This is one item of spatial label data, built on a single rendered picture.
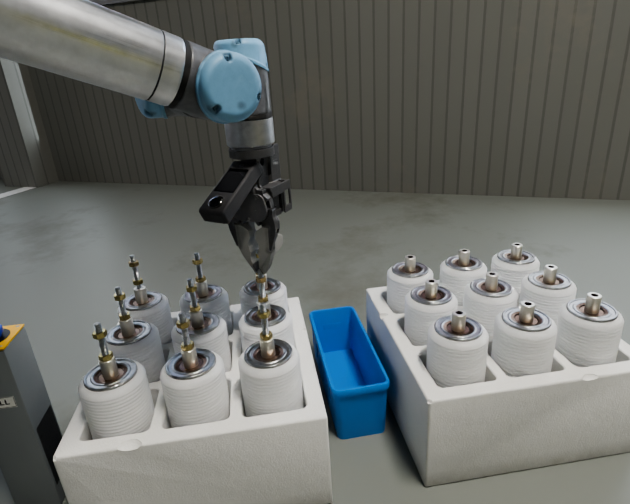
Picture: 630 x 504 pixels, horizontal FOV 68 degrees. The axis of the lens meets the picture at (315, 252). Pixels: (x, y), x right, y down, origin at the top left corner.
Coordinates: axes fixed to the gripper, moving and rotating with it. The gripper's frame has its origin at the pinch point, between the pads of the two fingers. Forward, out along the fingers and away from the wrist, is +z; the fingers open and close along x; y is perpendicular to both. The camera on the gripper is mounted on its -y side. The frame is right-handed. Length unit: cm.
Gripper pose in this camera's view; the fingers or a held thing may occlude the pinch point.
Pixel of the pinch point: (257, 267)
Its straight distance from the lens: 79.3
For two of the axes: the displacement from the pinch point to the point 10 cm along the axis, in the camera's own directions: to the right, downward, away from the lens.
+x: -8.9, -1.2, 4.4
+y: 4.5, -3.7, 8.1
